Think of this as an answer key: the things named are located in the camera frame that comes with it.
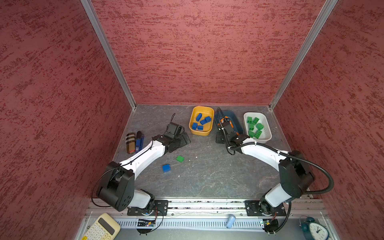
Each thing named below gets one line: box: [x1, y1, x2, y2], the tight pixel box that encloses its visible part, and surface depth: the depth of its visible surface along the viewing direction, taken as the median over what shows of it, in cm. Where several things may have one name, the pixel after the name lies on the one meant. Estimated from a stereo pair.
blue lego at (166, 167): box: [162, 164, 171, 173], surface depth 89 cm
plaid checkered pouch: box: [125, 132, 136, 154], surface depth 99 cm
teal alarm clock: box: [299, 215, 330, 240], surface depth 67 cm
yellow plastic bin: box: [188, 106, 215, 136], surface depth 109 cm
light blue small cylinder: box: [226, 213, 236, 229], surface depth 71 cm
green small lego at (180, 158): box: [176, 155, 185, 163], surface depth 93 cm
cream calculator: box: [81, 213, 121, 240], surface depth 68 cm
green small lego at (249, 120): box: [246, 116, 253, 124], surface depth 112 cm
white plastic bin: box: [243, 112, 273, 143], surface depth 108 cm
